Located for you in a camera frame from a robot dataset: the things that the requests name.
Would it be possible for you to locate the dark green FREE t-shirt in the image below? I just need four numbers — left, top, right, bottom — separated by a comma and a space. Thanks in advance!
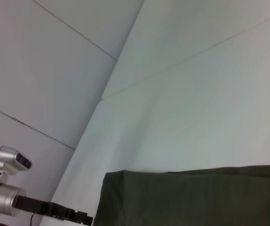
94, 163, 270, 226

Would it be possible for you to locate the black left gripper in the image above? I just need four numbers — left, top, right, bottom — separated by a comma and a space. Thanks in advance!
16, 194, 94, 226

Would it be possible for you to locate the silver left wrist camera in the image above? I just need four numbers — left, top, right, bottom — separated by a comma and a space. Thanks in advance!
0, 145, 33, 186

